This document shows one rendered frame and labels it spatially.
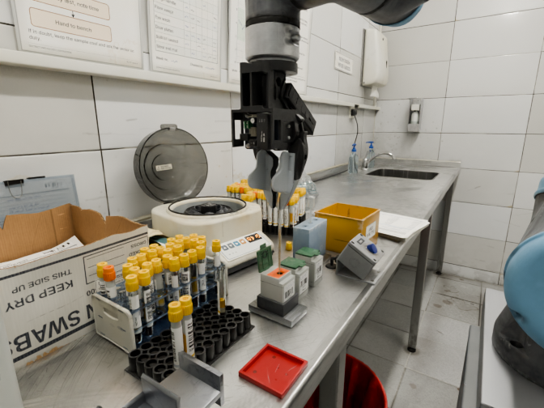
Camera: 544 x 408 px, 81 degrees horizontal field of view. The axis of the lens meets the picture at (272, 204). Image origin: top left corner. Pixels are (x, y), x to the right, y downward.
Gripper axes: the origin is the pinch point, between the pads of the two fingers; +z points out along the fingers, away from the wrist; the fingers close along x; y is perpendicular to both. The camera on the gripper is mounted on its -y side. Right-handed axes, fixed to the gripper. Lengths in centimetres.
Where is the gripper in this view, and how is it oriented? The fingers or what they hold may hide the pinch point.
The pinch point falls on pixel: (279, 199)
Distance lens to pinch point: 51.7
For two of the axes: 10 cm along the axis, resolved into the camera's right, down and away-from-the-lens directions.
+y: -5.7, 2.0, -8.0
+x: 8.2, 1.4, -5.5
